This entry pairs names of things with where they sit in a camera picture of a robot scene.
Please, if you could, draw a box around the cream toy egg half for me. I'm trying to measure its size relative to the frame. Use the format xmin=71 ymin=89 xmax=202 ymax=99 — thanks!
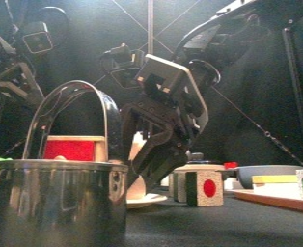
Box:
xmin=126 ymin=175 xmax=147 ymax=201

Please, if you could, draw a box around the blue-grey bowl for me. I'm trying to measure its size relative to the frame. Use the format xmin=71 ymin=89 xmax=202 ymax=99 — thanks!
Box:
xmin=235 ymin=164 xmax=303 ymax=190

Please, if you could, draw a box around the wooden cube with red dot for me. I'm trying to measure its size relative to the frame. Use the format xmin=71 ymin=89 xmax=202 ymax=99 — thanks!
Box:
xmin=185 ymin=170 xmax=225 ymax=207

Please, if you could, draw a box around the wooden box red panel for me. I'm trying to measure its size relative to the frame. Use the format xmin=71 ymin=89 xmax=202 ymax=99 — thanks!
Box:
xmin=42 ymin=134 xmax=110 ymax=162

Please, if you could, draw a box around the thin white diagonal cord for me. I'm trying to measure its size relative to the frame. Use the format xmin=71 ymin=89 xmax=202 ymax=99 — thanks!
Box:
xmin=110 ymin=0 xmax=303 ymax=159
xmin=93 ymin=0 xmax=203 ymax=85

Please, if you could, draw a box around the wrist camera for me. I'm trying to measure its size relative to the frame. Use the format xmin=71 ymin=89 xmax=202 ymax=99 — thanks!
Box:
xmin=99 ymin=43 xmax=146 ymax=92
xmin=19 ymin=20 xmax=56 ymax=55

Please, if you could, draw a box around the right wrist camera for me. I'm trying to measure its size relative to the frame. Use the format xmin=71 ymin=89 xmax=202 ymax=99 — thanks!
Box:
xmin=99 ymin=43 xmax=146 ymax=92

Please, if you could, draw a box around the white small plate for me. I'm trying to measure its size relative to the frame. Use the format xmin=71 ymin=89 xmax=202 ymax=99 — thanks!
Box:
xmin=126 ymin=192 xmax=170 ymax=210

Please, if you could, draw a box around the pink serving tray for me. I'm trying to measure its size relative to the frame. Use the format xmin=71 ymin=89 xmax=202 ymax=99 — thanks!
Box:
xmin=231 ymin=187 xmax=303 ymax=214

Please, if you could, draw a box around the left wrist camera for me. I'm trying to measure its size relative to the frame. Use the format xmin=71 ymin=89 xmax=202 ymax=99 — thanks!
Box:
xmin=19 ymin=20 xmax=56 ymax=55

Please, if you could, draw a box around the red and white toy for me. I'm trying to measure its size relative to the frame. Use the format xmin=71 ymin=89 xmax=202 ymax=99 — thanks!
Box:
xmin=222 ymin=161 xmax=239 ymax=171

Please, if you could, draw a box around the grey vertical pole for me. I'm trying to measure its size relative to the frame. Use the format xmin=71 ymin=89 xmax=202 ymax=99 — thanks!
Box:
xmin=146 ymin=0 xmax=154 ymax=56

